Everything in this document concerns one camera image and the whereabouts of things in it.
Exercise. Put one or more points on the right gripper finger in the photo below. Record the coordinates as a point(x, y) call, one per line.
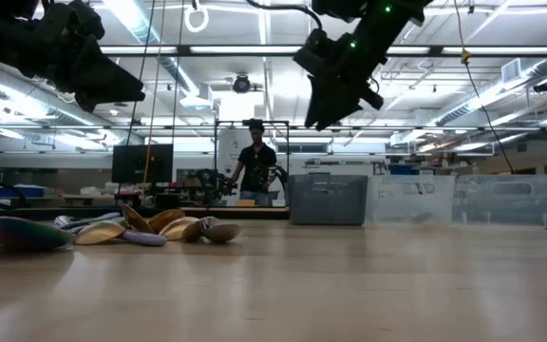
point(318, 111)
point(345, 105)

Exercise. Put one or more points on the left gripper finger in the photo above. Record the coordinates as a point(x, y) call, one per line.
point(88, 105)
point(107, 78)

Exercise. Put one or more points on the gold spoon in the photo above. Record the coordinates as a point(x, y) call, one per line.
point(137, 219)
point(99, 233)
point(178, 229)
point(169, 216)

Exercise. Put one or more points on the black background robot arm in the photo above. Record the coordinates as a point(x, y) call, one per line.
point(212, 183)

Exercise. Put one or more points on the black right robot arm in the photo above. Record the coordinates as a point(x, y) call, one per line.
point(387, 19)

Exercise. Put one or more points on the black monitor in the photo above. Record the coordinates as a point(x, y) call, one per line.
point(143, 164)

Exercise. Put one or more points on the round black ceiling device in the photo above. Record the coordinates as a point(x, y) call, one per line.
point(241, 84)

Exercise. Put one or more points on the person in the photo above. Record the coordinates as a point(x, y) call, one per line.
point(254, 166)

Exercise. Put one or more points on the dark grey plastic bin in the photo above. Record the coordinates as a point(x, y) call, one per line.
point(328, 199)

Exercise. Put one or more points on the rig LED light bar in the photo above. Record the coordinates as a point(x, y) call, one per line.
point(245, 49)

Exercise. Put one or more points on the blue storage bins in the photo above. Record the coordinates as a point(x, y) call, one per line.
point(12, 191)

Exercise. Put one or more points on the clear plastic bin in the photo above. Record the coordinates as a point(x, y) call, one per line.
point(501, 199)
point(411, 199)

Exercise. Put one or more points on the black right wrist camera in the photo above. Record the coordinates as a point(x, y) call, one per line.
point(311, 50)

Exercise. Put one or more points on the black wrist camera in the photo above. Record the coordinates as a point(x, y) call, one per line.
point(86, 19)
point(311, 50)

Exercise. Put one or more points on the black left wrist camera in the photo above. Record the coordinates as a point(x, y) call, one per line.
point(86, 19)

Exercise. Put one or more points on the black metal table frame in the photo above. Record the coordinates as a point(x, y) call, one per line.
point(159, 213)

